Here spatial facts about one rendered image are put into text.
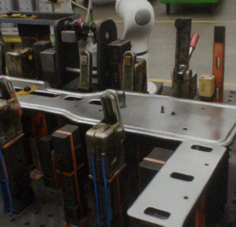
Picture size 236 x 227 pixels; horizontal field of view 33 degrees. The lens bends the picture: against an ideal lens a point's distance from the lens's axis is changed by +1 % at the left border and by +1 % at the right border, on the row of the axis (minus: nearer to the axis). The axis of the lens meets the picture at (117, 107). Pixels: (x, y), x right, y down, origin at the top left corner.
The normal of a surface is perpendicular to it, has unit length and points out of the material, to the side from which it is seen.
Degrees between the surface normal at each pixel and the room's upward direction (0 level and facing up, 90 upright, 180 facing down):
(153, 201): 0
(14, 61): 90
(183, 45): 81
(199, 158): 0
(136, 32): 133
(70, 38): 90
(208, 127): 0
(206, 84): 90
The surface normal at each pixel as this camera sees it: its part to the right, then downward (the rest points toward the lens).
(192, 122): -0.07, -0.91
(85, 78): -0.49, 0.18
